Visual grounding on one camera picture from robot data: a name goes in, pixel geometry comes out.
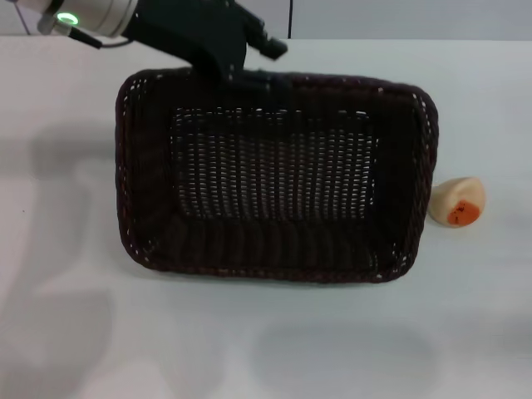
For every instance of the cream bun with orange spot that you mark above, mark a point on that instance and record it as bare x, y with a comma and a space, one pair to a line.
451, 199

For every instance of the black woven rectangular basket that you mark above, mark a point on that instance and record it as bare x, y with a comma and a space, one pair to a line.
274, 249

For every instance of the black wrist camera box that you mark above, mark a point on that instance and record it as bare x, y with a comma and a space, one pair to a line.
268, 41

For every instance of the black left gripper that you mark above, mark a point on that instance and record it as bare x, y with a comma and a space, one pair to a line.
195, 29

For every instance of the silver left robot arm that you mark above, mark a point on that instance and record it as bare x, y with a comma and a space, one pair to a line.
97, 14

